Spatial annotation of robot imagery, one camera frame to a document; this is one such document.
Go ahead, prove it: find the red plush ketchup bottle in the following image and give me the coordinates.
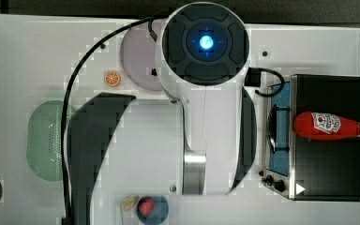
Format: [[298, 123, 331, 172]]
[[293, 112, 360, 141]]

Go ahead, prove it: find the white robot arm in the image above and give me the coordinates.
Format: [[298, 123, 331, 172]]
[[66, 2, 256, 225]]

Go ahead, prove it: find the pale purple plate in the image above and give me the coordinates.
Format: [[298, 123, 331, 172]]
[[120, 23, 162, 91]]

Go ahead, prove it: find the orange slice toy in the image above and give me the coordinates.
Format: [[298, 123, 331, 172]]
[[104, 71, 121, 87]]

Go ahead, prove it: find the blue bowl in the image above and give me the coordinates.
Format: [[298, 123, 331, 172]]
[[136, 196, 169, 225]]

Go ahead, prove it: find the yellow plush toy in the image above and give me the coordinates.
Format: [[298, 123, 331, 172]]
[[122, 196, 139, 211]]

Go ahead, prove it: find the green colander basket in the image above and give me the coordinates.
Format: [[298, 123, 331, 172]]
[[26, 100, 64, 182]]

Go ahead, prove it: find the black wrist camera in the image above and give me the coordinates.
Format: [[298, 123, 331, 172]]
[[244, 67, 261, 87]]

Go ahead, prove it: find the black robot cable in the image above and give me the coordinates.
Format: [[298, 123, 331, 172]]
[[60, 16, 164, 225]]

